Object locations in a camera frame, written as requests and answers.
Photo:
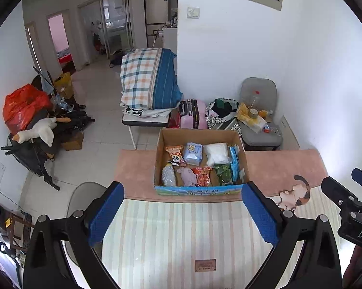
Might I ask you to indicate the yellow plastic bag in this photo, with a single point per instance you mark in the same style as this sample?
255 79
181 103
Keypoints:
243 114

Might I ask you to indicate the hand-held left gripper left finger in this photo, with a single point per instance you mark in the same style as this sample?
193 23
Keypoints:
104 213

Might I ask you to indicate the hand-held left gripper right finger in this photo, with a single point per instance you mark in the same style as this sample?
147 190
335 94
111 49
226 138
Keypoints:
259 213

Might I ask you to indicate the white plastic bag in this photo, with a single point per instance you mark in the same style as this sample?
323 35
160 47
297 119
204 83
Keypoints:
217 155

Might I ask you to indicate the grey chair with clutter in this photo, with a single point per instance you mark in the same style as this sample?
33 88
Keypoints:
260 87

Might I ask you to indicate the orange panda snack packet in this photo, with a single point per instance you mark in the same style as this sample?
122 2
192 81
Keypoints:
175 155

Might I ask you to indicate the wall switch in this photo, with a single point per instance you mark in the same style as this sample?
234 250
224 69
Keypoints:
193 12

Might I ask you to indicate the green wipes packet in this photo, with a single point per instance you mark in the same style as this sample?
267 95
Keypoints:
223 175

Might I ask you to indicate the silver and yellow packet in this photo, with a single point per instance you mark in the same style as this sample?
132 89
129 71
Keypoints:
168 176

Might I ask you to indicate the pink suitcase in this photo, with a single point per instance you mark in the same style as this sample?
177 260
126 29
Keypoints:
200 114

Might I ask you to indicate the red snack packet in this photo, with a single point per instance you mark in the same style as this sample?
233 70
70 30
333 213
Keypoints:
202 177

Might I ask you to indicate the striped and pink tablecloth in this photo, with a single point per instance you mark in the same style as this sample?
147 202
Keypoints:
175 234

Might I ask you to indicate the wooden chair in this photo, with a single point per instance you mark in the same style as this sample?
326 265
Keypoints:
9 225

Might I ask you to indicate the light blue tissue packet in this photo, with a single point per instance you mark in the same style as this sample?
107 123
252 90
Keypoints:
193 153

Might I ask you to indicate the long blue snack packet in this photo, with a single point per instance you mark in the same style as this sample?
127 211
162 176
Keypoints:
234 162

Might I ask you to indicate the empty grey chair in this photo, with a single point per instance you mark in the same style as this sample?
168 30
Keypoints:
83 195

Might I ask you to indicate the small brown cardboard box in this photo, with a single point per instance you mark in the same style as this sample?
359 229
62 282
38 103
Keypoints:
74 141

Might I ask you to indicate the cat-shaped mat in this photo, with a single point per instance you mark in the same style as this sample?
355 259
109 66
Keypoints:
297 191

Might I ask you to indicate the tape roll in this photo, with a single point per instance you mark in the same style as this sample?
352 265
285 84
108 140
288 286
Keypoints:
253 113

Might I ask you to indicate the clear plastic bottle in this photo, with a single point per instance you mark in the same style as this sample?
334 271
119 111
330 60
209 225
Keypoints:
254 99

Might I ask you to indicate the black and white cloth pile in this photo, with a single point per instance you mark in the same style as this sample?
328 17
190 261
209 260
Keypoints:
220 111

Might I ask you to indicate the white goose plush toy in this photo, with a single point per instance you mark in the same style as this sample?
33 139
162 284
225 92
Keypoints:
44 131

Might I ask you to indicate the white folded board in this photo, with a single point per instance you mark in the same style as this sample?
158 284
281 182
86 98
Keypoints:
289 132

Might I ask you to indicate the pink purple packet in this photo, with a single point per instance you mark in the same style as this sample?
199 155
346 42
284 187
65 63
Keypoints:
187 177

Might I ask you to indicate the black stroller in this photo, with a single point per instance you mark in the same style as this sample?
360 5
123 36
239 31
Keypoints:
27 156

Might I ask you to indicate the plaid bedding bundle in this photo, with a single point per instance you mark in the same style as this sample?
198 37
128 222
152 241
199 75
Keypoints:
144 78

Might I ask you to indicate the orange plastic bag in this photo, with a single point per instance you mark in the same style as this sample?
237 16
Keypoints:
21 107

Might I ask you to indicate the person's right forearm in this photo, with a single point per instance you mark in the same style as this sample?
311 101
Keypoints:
357 271

